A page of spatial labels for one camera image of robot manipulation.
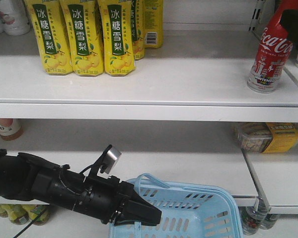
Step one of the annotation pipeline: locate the light blue plastic basket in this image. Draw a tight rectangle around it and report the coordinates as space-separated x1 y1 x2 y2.
108 173 244 238

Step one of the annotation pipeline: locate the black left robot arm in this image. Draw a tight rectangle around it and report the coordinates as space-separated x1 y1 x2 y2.
0 145 162 226

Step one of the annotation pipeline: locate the orange C100 juice bottle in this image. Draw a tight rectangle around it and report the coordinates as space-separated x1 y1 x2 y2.
0 119 23 141

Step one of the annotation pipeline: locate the white metal shelf unit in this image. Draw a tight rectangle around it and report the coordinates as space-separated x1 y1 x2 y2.
0 0 298 238

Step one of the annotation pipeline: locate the clear box of biscuits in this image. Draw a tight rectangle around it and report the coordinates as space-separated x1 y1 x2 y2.
232 122 298 153

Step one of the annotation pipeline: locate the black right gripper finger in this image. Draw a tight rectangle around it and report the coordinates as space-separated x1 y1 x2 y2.
280 9 298 50

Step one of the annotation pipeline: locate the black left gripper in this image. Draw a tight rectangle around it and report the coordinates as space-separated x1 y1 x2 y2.
73 176 162 226

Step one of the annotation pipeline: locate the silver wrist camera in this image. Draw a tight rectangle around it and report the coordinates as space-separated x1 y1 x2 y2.
99 144 122 174

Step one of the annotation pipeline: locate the red aluminium coke bottle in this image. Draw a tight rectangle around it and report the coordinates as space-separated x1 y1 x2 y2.
247 0 298 93

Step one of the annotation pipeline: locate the yellow pear drink bottle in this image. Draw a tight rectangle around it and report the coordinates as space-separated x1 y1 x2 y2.
60 0 104 77
25 0 73 75
131 0 145 60
144 0 164 49
97 0 136 76

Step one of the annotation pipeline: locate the clear water bottle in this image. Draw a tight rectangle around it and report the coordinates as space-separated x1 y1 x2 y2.
241 207 268 236
259 214 281 230

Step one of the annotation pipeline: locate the white peach drink bottle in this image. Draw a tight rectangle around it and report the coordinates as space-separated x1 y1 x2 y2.
0 0 30 36

